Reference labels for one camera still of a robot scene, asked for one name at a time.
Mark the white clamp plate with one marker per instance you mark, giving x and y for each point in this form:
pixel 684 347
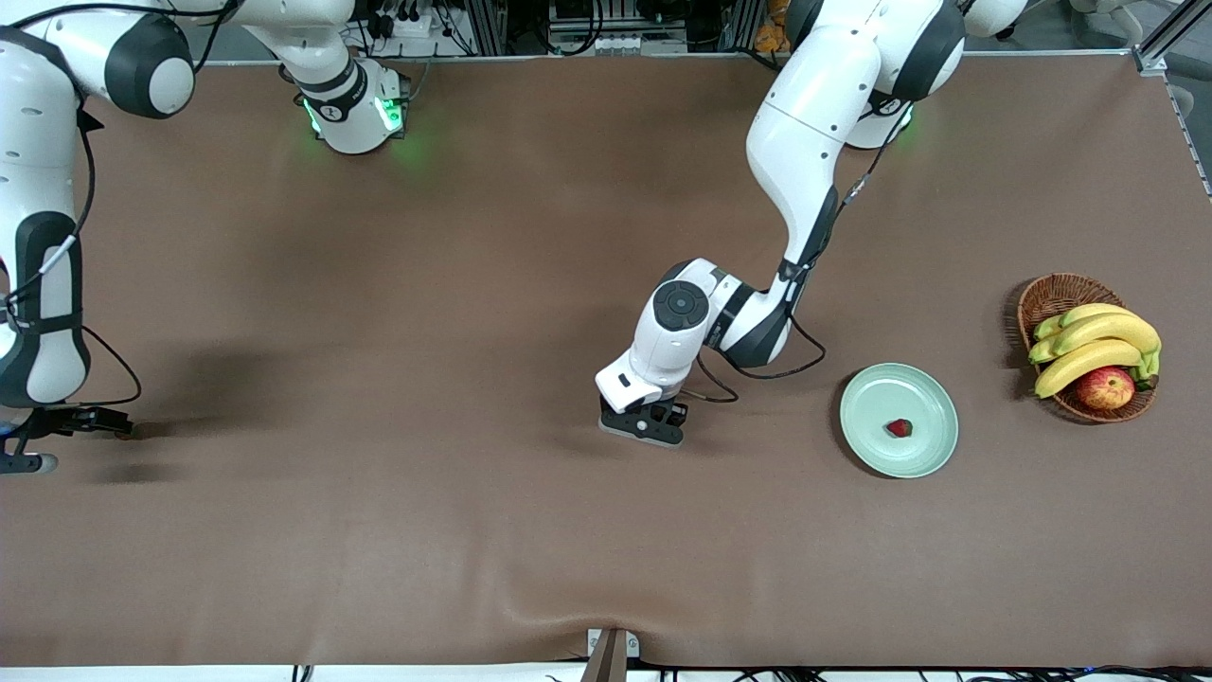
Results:
pixel 632 644

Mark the red apple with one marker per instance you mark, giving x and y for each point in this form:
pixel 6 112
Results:
pixel 1106 388

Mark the grey support post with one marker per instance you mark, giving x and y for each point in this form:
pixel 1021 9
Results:
pixel 606 663

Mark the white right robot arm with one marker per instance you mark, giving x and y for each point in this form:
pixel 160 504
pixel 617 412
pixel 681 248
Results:
pixel 38 142

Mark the brown wicker basket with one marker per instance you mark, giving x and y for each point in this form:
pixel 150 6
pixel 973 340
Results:
pixel 1056 296

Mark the aluminium frame post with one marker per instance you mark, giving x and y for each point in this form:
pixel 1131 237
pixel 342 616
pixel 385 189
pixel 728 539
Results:
pixel 485 26

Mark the long white power strip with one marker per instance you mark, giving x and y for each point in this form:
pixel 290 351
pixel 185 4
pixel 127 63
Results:
pixel 615 44

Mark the bag of orange buns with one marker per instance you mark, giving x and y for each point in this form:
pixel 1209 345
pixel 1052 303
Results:
pixel 769 33

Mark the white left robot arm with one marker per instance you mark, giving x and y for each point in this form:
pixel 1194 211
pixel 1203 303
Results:
pixel 805 123

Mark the brown table mat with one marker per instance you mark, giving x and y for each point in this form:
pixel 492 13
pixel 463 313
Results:
pixel 473 549

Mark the aluminium frame strut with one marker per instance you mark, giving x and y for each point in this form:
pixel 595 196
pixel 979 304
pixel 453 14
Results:
pixel 1160 43

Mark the pale green round plate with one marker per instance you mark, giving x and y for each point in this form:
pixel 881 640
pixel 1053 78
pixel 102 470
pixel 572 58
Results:
pixel 871 445

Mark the small green-tipped banana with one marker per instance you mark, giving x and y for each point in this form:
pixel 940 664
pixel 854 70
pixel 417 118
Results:
pixel 1042 350
pixel 1047 328

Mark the large yellow banana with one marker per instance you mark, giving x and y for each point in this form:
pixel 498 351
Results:
pixel 1079 365

